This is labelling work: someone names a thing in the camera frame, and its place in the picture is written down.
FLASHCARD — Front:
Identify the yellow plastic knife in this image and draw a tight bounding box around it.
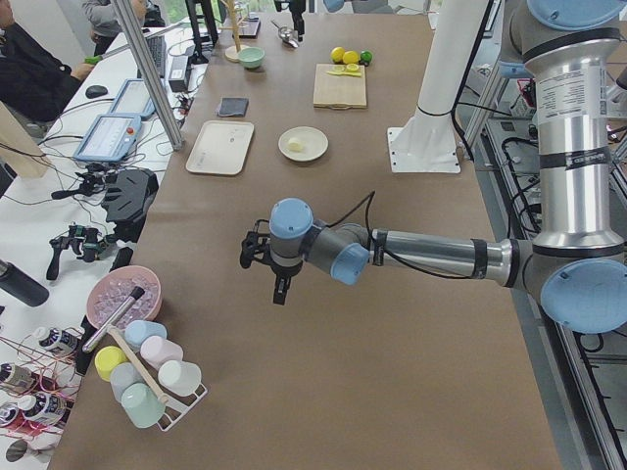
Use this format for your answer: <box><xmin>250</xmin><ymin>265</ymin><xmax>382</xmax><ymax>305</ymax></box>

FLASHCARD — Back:
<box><xmin>326</xmin><ymin>70</ymin><xmax>362</xmax><ymax>77</ymax></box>

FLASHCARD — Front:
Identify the green bowl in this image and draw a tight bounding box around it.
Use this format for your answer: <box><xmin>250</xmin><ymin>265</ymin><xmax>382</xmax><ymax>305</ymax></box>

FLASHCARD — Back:
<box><xmin>238</xmin><ymin>47</ymin><xmax>265</xmax><ymax>70</ymax></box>

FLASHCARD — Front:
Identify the teach pendant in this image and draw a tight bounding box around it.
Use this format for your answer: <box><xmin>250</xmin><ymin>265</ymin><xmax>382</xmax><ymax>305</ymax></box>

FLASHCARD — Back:
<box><xmin>109</xmin><ymin>78</ymin><xmax>156</xmax><ymax>119</ymax></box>
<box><xmin>73</xmin><ymin>113</ymin><xmax>142</xmax><ymax>163</ymax></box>

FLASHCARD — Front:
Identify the pink bowl with ice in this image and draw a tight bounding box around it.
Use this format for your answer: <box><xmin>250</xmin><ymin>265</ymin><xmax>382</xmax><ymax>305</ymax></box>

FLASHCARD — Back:
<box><xmin>86</xmin><ymin>265</ymin><xmax>163</xmax><ymax>329</ymax></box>

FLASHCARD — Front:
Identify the grey folded cloth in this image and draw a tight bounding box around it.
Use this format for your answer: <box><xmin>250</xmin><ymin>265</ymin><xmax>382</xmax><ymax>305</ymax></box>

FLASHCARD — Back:
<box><xmin>217</xmin><ymin>97</ymin><xmax>249</xmax><ymax>118</ymax></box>

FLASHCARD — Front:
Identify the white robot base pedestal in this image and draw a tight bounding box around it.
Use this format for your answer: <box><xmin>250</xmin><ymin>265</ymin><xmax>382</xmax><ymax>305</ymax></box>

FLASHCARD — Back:
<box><xmin>387</xmin><ymin>0</ymin><xmax>493</xmax><ymax>173</ymax></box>

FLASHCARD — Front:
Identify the seated person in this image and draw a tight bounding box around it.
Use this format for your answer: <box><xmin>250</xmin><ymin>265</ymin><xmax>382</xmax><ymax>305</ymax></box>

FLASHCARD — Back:
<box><xmin>1</xmin><ymin>1</ymin><xmax>94</xmax><ymax>121</ymax></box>

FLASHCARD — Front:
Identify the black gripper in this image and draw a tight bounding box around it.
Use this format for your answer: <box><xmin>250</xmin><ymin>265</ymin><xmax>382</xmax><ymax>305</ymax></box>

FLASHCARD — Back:
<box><xmin>239</xmin><ymin>218</ymin><xmax>303</xmax><ymax>306</ymax></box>
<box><xmin>288</xmin><ymin>0</ymin><xmax>307</xmax><ymax>42</ymax></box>

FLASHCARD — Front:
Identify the upper whole lemon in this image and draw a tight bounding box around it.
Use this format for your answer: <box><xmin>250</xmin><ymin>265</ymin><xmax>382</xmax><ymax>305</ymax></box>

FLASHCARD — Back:
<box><xmin>342</xmin><ymin>50</ymin><xmax>361</xmax><ymax>65</ymax></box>

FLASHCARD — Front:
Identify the beige round plate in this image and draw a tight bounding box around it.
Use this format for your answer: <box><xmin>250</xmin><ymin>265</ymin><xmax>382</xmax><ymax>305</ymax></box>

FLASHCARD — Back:
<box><xmin>278</xmin><ymin>126</ymin><xmax>328</xmax><ymax>163</ymax></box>

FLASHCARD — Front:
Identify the mint green cup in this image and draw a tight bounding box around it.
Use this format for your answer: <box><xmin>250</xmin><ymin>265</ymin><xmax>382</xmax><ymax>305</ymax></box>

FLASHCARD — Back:
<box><xmin>121</xmin><ymin>383</ymin><xmax>166</xmax><ymax>429</ymax></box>

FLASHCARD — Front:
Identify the metal muddler black tip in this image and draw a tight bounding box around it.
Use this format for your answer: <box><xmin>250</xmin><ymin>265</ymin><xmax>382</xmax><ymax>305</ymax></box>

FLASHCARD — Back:
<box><xmin>81</xmin><ymin>286</ymin><xmax>145</xmax><ymax>353</ymax></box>

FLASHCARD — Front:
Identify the aluminium frame post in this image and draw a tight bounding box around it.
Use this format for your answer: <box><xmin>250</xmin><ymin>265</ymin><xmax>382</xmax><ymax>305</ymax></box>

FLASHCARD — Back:
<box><xmin>111</xmin><ymin>0</ymin><xmax>183</xmax><ymax>151</ymax></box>

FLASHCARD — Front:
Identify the white cup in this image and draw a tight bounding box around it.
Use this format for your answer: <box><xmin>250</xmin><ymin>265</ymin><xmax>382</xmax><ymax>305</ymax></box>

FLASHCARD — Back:
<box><xmin>158</xmin><ymin>360</ymin><xmax>202</xmax><ymax>397</ymax></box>

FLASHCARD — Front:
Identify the whole lemon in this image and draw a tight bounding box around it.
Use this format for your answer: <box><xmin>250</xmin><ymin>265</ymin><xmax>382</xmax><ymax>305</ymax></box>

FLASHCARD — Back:
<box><xmin>330</xmin><ymin>46</ymin><xmax>345</xmax><ymax>64</ymax></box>
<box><xmin>342</xmin><ymin>50</ymin><xmax>361</xmax><ymax>65</ymax></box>

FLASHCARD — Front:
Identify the metal ice scoop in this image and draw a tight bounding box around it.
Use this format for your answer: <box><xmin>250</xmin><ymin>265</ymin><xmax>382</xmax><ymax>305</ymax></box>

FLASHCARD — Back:
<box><xmin>270</xmin><ymin>20</ymin><xmax>299</xmax><ymax>49</ymax></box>

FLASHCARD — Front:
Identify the yellow cup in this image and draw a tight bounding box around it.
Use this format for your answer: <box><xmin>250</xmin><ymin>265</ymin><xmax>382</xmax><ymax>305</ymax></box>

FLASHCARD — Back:
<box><xmin>94</xmin><ymin>346</ymin><xmax>128</xmax><ymax>382</ymax></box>

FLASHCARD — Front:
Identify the grey cup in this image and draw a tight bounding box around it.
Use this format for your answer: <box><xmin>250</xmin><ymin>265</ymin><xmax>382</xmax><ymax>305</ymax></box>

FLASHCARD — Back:
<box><xmin>110</xmin><ymin>362</ymin><xmax>144</xmax><ymax>403</ymax></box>

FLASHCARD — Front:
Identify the pink cup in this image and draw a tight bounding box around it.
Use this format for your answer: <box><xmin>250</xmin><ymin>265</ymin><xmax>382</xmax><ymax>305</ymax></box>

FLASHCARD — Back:
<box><xmin>139</xmin><ymin>335</ymin><xmax>183</xmax><ymax>369</ymax></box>

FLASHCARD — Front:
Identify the blue cup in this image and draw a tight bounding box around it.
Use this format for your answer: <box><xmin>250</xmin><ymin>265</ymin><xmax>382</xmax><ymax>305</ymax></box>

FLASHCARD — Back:
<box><xmin>123</xmin><ymin>320</ymin><xmax>168</xmax><ymax>353</ymax></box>

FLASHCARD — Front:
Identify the green lime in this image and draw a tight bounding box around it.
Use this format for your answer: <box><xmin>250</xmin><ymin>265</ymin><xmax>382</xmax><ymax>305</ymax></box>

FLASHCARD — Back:
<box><xmin>360</xmin><ymin>50</ymin><xmax>373</xmax><ymax>67</ymax></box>

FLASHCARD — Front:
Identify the cream rabbit tray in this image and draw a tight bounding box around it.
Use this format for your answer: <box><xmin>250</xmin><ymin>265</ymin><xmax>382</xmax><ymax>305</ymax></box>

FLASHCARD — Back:
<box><xmin>185</xmin><ymin>120</ymin><xmax>255</xmax><ymax>176</ymax></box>

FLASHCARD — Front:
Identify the wooden cup tree stand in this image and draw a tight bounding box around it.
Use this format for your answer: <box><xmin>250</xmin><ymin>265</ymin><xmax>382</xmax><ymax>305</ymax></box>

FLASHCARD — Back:
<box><xmin>219</xmin><ymin>0</ymin><xmax>247</xmax><ymax>63</ymax></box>

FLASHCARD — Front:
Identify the wooden cutting board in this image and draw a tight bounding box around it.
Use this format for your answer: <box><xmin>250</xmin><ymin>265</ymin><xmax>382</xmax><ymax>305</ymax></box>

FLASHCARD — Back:
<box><xmin>313</xmin><ymin>64</ymin><xmax>367</xmax><ymax>110</ymax></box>

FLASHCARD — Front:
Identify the far teach pendant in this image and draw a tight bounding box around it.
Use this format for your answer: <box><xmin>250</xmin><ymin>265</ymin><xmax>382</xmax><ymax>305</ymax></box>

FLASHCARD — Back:
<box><xmin>109</xmin><ymin>78</ymin><xmax>156</xmax><ymax>119</ymax></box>

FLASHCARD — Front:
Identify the lower whole lemon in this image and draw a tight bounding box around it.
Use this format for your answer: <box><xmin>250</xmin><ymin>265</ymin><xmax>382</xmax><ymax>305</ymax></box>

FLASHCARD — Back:
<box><xmin>330</xmin><ymin>46</ymin><xmax>345</xmax><ymax>64</ymax></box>

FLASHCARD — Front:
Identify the near teach pendant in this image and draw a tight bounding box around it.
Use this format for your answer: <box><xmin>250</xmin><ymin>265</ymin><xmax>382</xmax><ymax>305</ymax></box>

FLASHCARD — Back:
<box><xmin>73</xmin><ymin>113</ymin><xmax>142</xmax><ymax>163</ymax></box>

